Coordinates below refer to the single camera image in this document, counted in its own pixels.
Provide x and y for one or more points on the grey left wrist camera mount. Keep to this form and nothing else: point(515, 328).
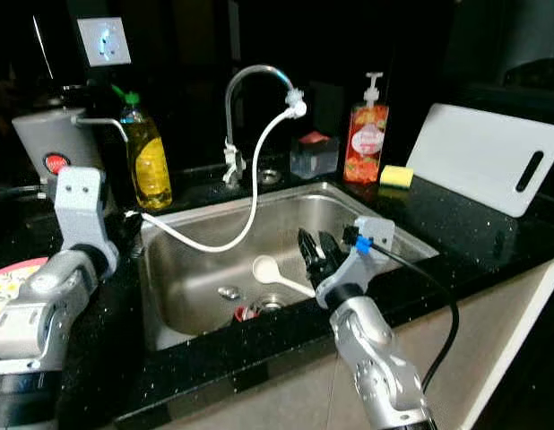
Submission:
point(80, 210)

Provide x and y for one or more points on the small red object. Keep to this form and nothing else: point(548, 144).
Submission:
point(245, 313)

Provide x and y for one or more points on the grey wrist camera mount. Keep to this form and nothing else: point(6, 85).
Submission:
point(358, 264)
point(80, 210)

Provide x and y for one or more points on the white wall switch panel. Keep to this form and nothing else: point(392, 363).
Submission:
point(104, 43)

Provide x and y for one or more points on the yellow dish soap bottle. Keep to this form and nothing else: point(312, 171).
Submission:
point(150, 166)

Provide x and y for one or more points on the stainless steel sink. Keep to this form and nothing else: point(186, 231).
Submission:
point(196, 269)

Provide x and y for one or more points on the red pump soap bottle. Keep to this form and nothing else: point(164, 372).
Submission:
point(365, 143)

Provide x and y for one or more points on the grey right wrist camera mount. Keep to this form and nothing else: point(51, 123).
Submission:
point(358, 264)

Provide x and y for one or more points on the clear box with red lid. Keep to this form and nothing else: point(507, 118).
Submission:
point(313, 159)

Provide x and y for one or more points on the metal spoon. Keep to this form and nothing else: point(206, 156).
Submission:
point(229, 292)

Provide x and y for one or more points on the white cutting board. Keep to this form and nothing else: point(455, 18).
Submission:
point(474, 152)

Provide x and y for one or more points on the pink patterned plate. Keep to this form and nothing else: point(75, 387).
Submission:
point(12, 273)

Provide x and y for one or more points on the yellow sponge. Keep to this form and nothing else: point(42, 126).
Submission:
point(396, 176)

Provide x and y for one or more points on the metal sink drain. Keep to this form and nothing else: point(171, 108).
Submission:
point(272, 305)

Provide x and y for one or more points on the white plastic ladle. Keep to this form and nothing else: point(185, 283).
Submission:
point(264, 269)

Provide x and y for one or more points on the chrome gooseneck faucet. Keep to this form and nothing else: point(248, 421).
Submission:
point(229, 116)

